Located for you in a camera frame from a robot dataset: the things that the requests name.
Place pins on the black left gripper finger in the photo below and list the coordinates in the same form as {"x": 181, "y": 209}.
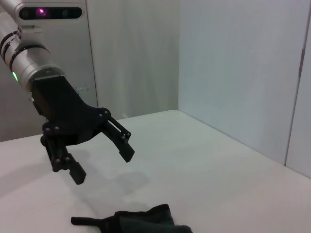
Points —
{"x": 60, "y": 160}
{"x": 124, "y": 148}

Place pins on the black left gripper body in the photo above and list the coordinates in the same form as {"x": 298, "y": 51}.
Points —
{"x": 60, "y": 109}

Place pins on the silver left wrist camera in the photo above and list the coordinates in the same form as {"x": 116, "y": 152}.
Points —
{"x": 51, "y": 13}

